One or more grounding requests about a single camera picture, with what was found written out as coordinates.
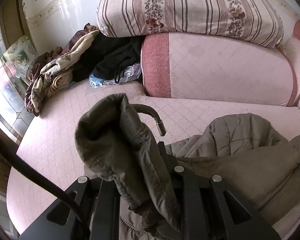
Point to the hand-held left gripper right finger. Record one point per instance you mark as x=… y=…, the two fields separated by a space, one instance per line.
x=186 y=182

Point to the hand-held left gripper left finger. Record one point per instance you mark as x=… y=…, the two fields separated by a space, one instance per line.
x=107 y=205

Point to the olive quilted hooded jacket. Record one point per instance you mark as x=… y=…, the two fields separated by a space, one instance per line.
x=240 y=155

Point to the pink quilted sofa bed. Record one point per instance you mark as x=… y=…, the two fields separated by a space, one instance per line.
x=52 y=142

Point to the pink quilted bolster cushion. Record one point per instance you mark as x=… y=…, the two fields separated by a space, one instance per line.
x=215 y=72

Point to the clear plastic bag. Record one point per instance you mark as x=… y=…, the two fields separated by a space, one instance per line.
x=130 y=73

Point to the brown floral blanket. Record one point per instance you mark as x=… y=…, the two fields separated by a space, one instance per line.
x=55 y=70

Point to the black garment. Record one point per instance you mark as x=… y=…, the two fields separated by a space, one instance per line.
x=110 y=55

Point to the stained glass window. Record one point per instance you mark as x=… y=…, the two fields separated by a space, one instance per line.
x=5 y=92

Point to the floral wrapped package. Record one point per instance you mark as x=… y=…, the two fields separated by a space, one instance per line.
x=20 y=57

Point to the striped floral large cushion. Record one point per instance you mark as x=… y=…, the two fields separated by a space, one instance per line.
x=190 y=7

